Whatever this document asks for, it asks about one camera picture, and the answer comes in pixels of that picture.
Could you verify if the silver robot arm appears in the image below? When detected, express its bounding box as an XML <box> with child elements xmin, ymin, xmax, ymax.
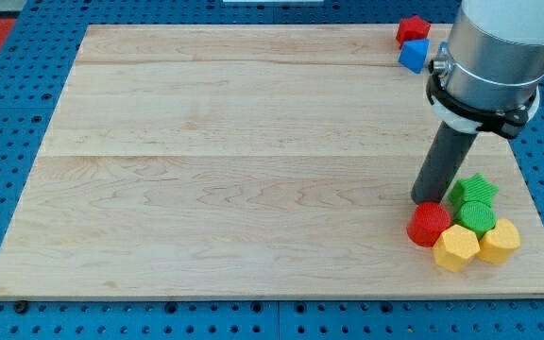
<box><xmin>427</xmin><ymin>0</ymin><xmax>544</xmax><ymax>139</ymax></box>

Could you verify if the blue cube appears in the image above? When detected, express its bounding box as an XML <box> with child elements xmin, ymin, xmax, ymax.
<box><xmin>398</xmin><ymin>39</ymin><xmax>430</xmax><ymax>74</ymax></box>

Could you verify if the green star block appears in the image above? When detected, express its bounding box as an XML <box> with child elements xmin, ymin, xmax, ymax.
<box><xmin>448</xmin><ymin>173</ymin><xmax>499</xmax><ymax>210</ymax></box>

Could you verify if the wooden board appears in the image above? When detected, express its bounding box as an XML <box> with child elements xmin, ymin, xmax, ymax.
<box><xmin>0</xmin><ymin>25</ymin><xmax>544</xmax><ymax>301</ymax></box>

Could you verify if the red cylinder block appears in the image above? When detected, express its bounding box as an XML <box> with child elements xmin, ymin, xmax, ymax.
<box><xmin>407</xmin><ymin>202</ymin><xmax>451</xmax><ymax>247</ymax></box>

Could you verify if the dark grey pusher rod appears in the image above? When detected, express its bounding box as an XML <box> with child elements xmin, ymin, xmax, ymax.
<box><xmin>411</xmin><ymin>123</ymin><xmax>477</xmax><ymax>204</ymax></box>

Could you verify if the yellow hexagon block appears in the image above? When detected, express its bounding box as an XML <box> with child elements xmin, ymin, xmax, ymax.
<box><xmin>433</xmin><ymin>225</ymin><xmax>480</xmax><ymax>273</ymax></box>

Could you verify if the red pentagon block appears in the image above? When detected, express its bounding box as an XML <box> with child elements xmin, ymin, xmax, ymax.
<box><xmin>396</xmin><ymin>15</ymin><xmax>432</xmax><ymax>48</ymax></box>

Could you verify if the green cylinder block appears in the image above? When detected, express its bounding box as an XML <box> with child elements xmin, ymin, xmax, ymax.
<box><xmin>453</xmin><ymin>201</ymin><xmax>497</xmax><ymax>239</ymax></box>

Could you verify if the yellow heart block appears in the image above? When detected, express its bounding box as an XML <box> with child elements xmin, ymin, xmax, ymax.
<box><xmin>477</xmin><ymin>218</ymin><xmax>521</xmax><ymax>264</ymax></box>

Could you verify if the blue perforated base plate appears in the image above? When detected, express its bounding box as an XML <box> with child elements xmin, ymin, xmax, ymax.
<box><xmin>0</xmin><ymin>0</ymin><xmax>544</xmax><ymax>339</ymax></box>

